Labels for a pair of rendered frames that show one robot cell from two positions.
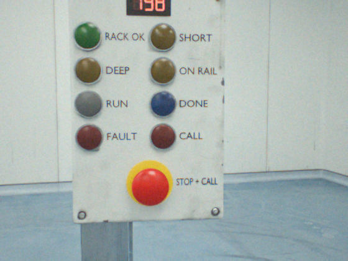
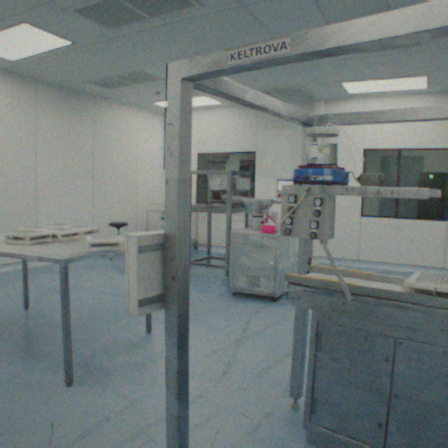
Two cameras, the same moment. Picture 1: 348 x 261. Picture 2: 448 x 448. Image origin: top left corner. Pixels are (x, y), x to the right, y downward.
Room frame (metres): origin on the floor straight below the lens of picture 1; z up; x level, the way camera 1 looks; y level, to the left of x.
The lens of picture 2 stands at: (1.45, -0.70, 1.22)
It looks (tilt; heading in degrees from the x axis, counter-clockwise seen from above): 5 degrees down; 132
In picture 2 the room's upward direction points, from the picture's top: 1 degrees clockwise
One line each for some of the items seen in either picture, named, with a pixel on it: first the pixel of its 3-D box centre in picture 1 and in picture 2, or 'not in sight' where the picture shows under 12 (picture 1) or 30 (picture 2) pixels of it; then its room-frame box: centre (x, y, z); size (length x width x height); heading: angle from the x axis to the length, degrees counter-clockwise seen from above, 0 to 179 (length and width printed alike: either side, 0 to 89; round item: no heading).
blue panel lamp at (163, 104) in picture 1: (163, 104); not in sight; (0.43, 0.01, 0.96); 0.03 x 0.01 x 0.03; 96
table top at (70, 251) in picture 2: not in sight; (38, 241); (-1.56, 0.41, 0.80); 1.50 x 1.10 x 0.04; 25
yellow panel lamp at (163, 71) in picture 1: (163, 71); not in sight; (0.43, 0.01, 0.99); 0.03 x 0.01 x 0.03; 96
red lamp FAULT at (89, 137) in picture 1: (89, 137); not in sight; (0.42, 0.09, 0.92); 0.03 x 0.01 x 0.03; 96
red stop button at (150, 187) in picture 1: (150, 184); not in sight; (0.42, 0.03, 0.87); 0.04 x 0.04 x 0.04; 6
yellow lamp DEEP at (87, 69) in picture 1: (87, 70); not in sight; (0.42, 0.09, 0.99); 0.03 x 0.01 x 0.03; 96
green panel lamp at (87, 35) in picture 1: (87, 35); not in sight; (0.42, 0.09, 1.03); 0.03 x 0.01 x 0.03; 96
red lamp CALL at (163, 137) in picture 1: (163, 137); not in sight; (0.43, 0.01, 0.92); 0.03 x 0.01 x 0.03; 96
